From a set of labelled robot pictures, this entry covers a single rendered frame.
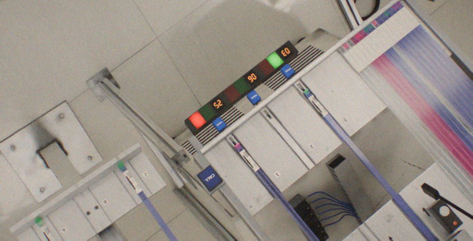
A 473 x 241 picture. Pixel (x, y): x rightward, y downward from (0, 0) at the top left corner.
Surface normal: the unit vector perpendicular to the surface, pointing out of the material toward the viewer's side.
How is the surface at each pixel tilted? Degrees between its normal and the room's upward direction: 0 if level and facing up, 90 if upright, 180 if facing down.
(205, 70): 0
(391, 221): 42
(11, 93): 0
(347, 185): 0
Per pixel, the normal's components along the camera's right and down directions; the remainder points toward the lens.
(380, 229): 0.04, -0.25
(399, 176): 0.45, 0.32
